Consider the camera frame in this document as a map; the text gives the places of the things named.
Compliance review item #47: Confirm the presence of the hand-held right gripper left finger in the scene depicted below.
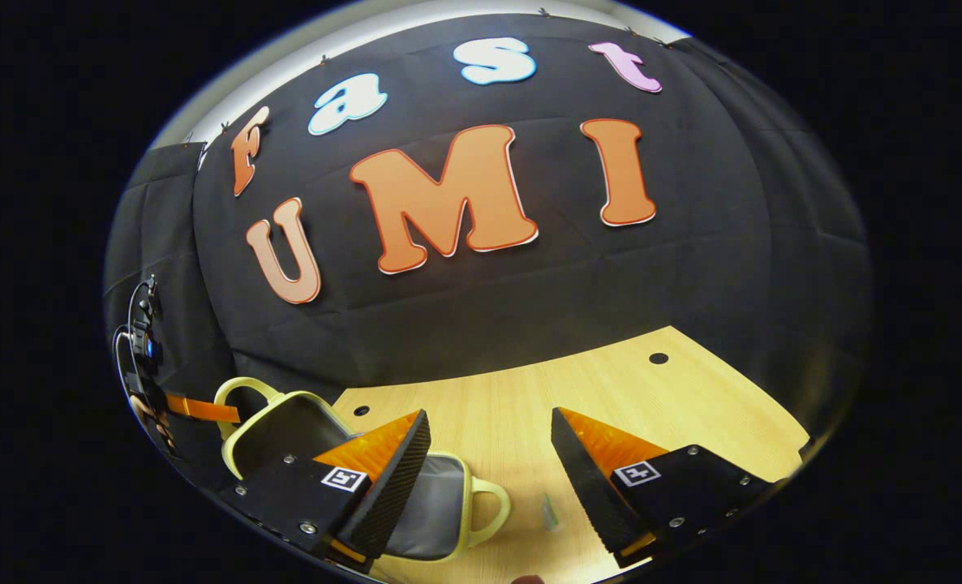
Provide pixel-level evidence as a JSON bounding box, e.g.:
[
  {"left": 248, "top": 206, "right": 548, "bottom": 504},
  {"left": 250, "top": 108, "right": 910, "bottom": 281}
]
[{"left": 215, "top": 409, "right": 432, "bottom": 575}]

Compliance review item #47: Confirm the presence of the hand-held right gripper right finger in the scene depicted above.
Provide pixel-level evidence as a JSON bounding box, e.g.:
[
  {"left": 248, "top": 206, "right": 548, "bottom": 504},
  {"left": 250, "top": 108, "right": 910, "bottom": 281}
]
[{"left": 550, "top": 407, "right": 774, "bottom": 569}]

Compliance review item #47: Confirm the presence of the pale yellow suitcase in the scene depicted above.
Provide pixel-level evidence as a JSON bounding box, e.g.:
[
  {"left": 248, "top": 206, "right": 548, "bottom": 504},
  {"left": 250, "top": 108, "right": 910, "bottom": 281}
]
[{"left": 213, "top": 376, "right": 513, "bottom": 565}]

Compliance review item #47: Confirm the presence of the row of black cloth clips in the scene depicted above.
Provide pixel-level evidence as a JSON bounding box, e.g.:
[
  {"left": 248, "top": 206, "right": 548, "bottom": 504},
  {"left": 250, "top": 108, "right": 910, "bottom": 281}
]
[{"left": 181, "top": 6, "right": 672, "bottom": 147}]

